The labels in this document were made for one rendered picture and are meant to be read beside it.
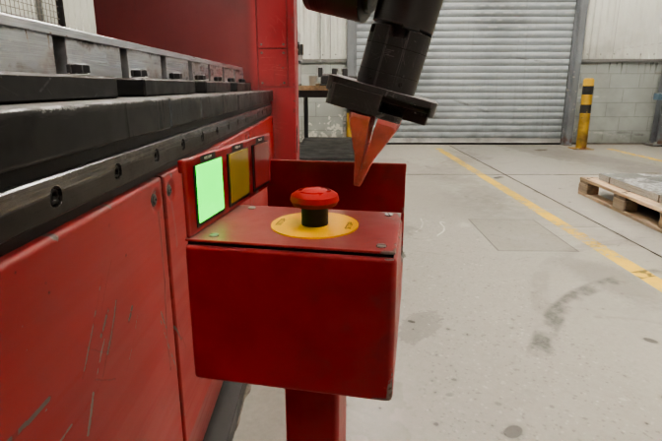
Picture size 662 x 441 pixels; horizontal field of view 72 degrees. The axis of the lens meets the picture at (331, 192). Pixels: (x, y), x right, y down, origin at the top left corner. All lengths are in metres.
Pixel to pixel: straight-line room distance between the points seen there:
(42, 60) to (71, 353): 0.37
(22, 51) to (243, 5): 1.53
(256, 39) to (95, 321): 1.70
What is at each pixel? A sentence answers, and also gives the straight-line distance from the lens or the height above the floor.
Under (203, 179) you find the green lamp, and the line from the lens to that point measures 0.37.
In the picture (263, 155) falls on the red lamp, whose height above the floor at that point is 0.82.
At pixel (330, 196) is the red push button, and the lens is 0.36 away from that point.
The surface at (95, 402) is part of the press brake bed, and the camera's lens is 0.56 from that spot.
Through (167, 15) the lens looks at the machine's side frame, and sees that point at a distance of 2.19.
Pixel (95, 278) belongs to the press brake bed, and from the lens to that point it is 0.52.
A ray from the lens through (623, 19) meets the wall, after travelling 8.40.
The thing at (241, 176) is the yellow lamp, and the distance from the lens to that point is 0.44.
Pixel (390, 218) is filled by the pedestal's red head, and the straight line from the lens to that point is 0.40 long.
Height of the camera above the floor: 0.89
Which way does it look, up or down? 13 degrees down
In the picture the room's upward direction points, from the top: straight up
